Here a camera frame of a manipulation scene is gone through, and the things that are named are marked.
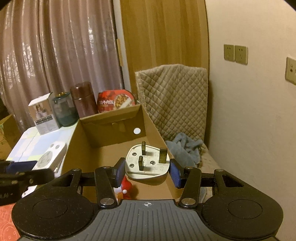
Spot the pink curtain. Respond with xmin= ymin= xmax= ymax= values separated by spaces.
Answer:
xmin=0 ymin=0 xmax=125 ymax=135

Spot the brown thermos flask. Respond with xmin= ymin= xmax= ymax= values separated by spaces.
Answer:
xmin=70 ymin=81 xmax=99 ymax=119

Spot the tan paper strip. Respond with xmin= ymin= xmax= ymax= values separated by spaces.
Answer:
xmin=116 ymin=38 xmax=125 ymax=68

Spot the white plug adapter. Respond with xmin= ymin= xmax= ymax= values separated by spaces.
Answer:
xmin=125 ymin=141 xmax=171 ymax=181

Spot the quilted beige blanket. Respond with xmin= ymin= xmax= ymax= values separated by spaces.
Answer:
xmin=135 ymin=64 xmax=208 ymax=144

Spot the beige wall socket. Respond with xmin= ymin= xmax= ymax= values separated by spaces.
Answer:
xmin=223 ymin=44 xmax=236 ymax=62
xmin=285 ymin=57 xmax=296 ymax=84
xmin=234 ymin=45 xmax=248 ymax=65

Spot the white product box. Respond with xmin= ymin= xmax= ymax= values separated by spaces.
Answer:
xmin=28 ymin=92 xmax=61 ymax=136

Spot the cardboard box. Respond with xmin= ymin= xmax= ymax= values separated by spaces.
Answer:
xmin=60 ymin=103 xmax=184 ymax=202

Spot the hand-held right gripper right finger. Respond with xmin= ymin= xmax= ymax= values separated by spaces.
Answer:
xmin=169 ymin=159 xmax=246 ymax=208

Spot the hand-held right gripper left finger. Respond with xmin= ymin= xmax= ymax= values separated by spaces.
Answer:
xmin=51 ymin=157 xmax=126 ymax=208

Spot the grey-blue fleece cloth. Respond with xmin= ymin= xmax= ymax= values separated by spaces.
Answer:
xmin=165 ymin=133 xmax=203 ymax=168

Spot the checked pastel tablecloth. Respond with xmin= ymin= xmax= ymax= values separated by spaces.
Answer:
xmin=6 ymin=122 xmax=79 ymax=193

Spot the teal glass jar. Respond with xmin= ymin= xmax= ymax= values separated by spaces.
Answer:
xmin=52 ymin=91 xmax=78 ymax=127

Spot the wooden wardrobe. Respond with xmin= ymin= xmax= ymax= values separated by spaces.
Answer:
xmin=120 ymin=0 xmax=210 ymax=149

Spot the white rounded device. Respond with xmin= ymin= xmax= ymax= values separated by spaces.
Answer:
xmin=31 ymin=142 xmax=68 ymax=173

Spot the red toy figure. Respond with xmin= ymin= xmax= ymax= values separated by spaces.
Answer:
xmin=114 ymin=175 xmax=139 ymax=201

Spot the red instant food bowl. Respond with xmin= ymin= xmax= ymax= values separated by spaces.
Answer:
xmin=96 ymin=89 xmax=137 ymax=114

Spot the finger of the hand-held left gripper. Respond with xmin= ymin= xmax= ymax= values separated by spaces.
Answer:
xmin=0 ymin=168 xmax=54 ymax=186
xmin=0 ymin=161 xmax=38 ymax=173

